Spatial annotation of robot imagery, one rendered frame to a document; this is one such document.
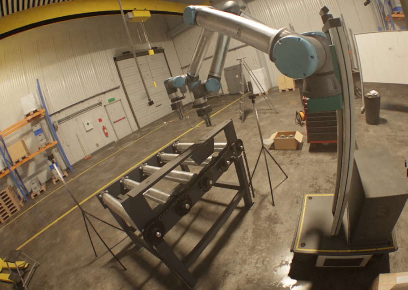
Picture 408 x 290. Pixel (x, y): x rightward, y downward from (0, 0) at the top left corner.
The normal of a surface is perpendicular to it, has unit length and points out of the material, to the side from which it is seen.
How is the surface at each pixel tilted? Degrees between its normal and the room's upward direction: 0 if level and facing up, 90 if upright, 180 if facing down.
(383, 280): 0
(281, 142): 90
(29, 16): 90
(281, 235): 0
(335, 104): 90
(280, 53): 93
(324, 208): 0
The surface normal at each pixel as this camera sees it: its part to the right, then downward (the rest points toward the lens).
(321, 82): -0.58, 0.10
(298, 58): -0.71, 0.47
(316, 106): -0.51, 0.43
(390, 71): -0.84, 0.41
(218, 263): -0.30, -0.90
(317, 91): -0.73, 0.10
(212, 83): -0.09, 0.42
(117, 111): 0.76, -0.03
